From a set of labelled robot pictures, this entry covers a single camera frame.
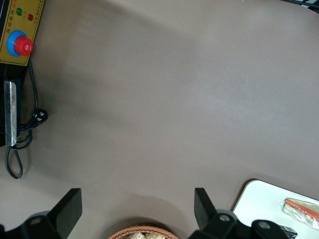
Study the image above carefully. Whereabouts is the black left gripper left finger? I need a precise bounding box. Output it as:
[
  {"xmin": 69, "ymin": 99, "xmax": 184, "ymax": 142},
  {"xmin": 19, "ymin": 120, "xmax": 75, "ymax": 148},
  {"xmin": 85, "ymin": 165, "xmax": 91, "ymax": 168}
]
[{"xmin": 19, "ymin": 188, "xmax": 83, "ymax": 239}]

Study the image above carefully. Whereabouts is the triangle sandwich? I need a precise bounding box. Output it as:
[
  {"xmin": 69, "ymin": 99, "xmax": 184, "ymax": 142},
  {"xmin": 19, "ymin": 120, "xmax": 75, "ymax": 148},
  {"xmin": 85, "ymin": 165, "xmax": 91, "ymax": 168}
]
[{"xmin": 281, "ymin": 198, "xmax": 319, "ymax": 228}]

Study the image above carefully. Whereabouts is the black power cord with plug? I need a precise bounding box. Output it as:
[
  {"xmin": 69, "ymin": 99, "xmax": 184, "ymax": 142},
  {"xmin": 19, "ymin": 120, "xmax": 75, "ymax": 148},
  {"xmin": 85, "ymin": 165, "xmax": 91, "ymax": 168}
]
[{"xmin": 4, "ymin": 61, "xmax": 49, "ymax": 180}]

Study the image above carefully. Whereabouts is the black and yellow control box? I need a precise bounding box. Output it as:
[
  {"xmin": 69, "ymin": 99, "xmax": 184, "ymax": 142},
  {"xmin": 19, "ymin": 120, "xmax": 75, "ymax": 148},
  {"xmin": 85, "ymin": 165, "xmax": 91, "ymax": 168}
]
[{"xmin": 0, "ymin": 0, "xmax": 46, "ymax": 148}]

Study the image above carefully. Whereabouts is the round brown wicker basket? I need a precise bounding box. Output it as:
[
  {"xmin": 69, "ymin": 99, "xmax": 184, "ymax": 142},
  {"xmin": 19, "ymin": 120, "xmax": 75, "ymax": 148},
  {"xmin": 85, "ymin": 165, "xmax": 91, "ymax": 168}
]
[{"xmin": 108, "ymin": 224, "xmax": 179, "ymax": 239}]

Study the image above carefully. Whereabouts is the cream plastic tray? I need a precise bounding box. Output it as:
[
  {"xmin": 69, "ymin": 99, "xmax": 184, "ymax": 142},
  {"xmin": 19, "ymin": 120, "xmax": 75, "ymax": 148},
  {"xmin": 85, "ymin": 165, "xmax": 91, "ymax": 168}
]
[{"xmin": 231, "ymin": 179, "xmax": 319, "ymax": 239}]

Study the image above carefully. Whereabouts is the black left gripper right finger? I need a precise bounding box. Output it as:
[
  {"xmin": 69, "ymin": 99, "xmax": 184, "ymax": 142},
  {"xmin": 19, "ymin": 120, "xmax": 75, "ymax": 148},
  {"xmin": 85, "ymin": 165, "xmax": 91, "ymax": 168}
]
[{"xmin": 194, "ymin": 187, "xmax": 240, "ymax": 239}]

